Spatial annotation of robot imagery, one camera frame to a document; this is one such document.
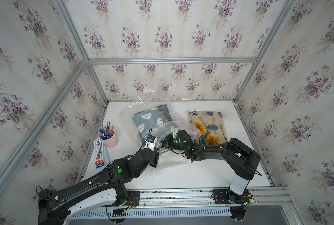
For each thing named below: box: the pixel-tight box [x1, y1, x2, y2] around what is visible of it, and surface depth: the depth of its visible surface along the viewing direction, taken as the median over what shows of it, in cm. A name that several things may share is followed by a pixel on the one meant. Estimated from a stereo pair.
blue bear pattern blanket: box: [131, 104, 175, 142], surface depth 99 cm
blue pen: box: [99, 128, 107, 140], surface depth 88 cm
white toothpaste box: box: [93, 138, 110, 169], surface depth 89 cm
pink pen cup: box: [98, 127, 119, 149], surface depth 90 cm
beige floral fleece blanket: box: [187, 111, 228, 145], surface depth 103 cm
